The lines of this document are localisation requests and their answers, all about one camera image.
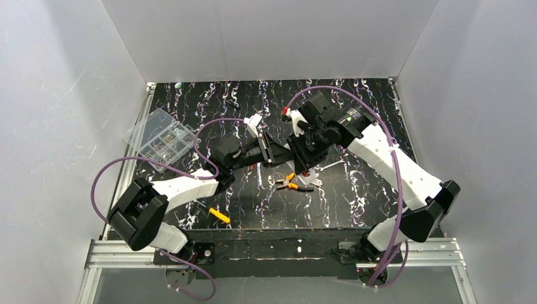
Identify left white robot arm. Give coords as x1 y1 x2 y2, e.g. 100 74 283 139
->
106 132 293 253

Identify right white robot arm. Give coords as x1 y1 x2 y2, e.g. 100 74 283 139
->
282 93 461 256

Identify silver hex key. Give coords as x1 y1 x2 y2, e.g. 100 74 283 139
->
320 160 344 171

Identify yellow black pliers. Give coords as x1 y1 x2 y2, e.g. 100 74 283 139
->
275 163 319 193

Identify silver open-end wrench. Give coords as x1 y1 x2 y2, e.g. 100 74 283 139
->
256 163 263 191

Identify thin black rod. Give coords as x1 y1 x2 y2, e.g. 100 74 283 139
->
226 101 241 111

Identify clear plastic screw box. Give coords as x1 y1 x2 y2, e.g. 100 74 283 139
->
122 108 194 166

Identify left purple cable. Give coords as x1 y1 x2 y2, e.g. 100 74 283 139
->
90 118 253 301

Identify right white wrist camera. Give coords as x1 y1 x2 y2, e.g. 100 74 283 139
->
282 106 310 137

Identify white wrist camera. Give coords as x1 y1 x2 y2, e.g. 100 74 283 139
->
243 113 262 138
282 106 310 137

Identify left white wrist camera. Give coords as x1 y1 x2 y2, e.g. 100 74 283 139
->
243 113 262 138

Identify yellow handle screwdriver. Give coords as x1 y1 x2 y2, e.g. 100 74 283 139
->
196 201 231 224

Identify aluminium frame rail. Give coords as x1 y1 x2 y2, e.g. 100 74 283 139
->
87 85 476 303

